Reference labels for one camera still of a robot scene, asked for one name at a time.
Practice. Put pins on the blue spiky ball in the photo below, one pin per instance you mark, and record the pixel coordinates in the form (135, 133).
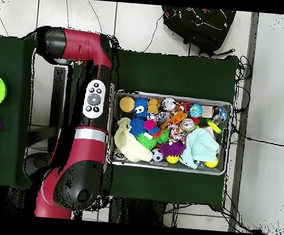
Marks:
(137, 127)

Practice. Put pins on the black backpack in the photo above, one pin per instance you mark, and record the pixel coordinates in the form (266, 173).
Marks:
(200, 24)

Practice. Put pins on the silver mesh bin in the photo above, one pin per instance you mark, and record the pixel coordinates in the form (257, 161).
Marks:
(126, 115)

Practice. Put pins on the cream cloth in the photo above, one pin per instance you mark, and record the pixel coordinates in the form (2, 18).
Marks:
(130, 145)

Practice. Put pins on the blue globe ball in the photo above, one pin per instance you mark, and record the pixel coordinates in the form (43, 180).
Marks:
(195, 110)

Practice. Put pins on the dark green cloth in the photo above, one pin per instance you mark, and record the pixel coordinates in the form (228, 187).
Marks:
(172, 73)
(13, 75)

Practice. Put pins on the orange plush toy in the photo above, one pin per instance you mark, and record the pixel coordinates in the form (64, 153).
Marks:
(154, 105)

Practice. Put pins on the orange plastic crate toy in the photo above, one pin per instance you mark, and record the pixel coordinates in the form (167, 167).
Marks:
(174, 120)

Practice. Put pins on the pink spiky ball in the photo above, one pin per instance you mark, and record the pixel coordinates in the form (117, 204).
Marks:
(150, 125)

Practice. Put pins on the small soccer ball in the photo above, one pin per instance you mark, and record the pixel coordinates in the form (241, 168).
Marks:
(157, 155)

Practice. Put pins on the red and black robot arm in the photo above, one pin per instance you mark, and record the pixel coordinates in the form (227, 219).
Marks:
(85, 149)

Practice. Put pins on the mint green cloth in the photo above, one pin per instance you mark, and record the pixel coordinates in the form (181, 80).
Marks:
(201, 144)

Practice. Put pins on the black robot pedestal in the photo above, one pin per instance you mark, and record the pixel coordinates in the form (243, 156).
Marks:
(137, 212)

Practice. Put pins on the purple spiky ball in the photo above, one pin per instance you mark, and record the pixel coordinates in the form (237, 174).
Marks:
(172, 149)

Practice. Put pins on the silver drink can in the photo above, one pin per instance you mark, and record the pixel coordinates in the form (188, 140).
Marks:
(187, 124)
(168, 104)

